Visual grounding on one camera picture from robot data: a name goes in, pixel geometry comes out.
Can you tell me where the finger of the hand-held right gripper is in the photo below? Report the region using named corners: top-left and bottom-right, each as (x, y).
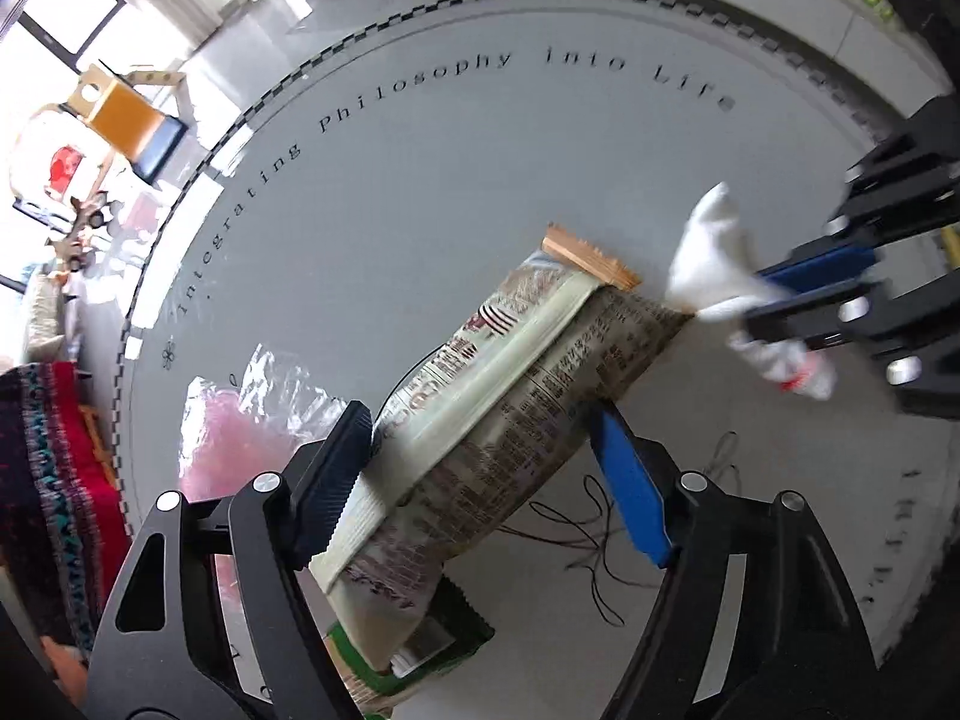
top-left (756, 92), bottom-right (960, 299)
top-left (741, 268), bottom-right (960, 422)

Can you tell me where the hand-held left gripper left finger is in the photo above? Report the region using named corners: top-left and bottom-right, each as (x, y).
top-left (85, 400), bottom-right (374, 720)

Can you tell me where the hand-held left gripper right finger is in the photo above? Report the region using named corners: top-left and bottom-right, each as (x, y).
top-left (587, 402), bottom-right (880, 720)

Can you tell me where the white tissue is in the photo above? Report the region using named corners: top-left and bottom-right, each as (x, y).
top-left (664, 181), bottom-right (838, 403)

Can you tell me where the beige printed snack packet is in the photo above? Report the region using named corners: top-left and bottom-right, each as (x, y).
top-left (310, 220), bottom-right (692, 685)

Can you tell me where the black thread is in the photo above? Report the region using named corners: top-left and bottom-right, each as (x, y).
top-left (523, 430), bottom-right (742, 629)

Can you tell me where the pink clear plastic bag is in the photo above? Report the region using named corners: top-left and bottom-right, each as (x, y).
top-left (178, 342), bottom-right (355, 507)

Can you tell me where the green brown snack packet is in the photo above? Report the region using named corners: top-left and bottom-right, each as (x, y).
top-left (325, 576), bottom-right (497, 718)

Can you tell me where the dark red patterned blanket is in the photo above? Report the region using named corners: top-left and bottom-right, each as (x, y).
top-left (0, 360), bottom-right (134, 650)

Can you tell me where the orange cushion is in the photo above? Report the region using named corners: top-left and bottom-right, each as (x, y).
top-left (40, 636), bottom-right (89, 700)

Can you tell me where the cream sofa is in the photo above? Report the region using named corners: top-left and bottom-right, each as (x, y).
top-left (19, 262), bottom-right (83, 365)

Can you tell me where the ride-on toy animals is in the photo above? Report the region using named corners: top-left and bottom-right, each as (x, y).
top-left (43, 193), bottom-right (117, 272)

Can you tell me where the white arched playhouse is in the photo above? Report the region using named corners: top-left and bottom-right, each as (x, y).
top-left (9, 106), bottom-right (102, 205)

